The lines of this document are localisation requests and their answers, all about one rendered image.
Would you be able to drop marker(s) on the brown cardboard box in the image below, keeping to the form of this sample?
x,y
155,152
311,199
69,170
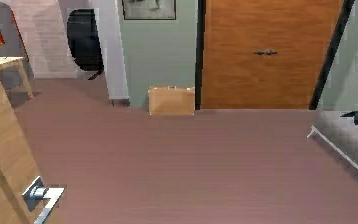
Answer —
x,y
171,101

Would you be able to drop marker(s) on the brown wooden room door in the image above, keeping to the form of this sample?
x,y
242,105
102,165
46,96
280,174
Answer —
x,y
267,76

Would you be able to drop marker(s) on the black office chair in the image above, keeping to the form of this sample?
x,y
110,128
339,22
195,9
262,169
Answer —
x,y
84,40

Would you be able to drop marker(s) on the light wooden table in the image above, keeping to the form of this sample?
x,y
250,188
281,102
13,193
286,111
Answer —
x,y
12,68

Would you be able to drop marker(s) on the light wooden open door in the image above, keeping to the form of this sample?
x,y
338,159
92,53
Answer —
x,y
3,150

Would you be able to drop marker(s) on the framed grey wall picture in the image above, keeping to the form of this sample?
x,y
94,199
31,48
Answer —
x,y
149,9

